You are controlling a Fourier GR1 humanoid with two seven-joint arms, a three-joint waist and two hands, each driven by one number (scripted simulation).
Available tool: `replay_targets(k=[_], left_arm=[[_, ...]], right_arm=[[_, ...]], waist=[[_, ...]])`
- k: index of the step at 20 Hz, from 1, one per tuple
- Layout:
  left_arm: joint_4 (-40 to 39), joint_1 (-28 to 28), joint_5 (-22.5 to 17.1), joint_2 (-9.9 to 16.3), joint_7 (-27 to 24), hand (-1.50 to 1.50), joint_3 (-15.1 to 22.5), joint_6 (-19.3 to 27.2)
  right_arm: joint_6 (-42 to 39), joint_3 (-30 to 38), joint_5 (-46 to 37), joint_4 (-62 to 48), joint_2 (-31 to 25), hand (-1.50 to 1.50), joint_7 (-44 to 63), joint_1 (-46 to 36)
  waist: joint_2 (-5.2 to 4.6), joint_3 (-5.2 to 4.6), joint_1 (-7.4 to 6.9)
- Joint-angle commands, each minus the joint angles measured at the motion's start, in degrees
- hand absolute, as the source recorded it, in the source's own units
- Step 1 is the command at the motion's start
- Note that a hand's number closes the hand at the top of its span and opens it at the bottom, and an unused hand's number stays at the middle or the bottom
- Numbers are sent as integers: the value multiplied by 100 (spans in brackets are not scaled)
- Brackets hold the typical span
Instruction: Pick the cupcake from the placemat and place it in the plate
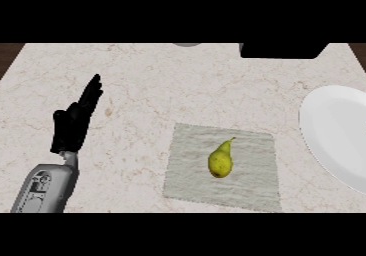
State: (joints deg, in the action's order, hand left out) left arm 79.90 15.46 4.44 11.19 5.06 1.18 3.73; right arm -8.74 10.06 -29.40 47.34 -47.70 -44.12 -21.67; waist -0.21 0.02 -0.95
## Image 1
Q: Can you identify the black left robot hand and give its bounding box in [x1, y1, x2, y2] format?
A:
[48, 73, 105, 155]

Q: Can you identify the grey woven placemat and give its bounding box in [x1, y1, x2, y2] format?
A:
[161, 122, 283, 213]

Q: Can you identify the white plate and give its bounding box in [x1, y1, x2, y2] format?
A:
[298, 85, 366, 197]

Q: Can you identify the yellow pear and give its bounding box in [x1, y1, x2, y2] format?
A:
[206, 136, 237, 179]

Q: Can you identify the grey round object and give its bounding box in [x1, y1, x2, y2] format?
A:
[171, 42, 204, 48]

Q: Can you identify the black appliance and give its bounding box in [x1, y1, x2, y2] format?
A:
[237, 42, 330, 61]

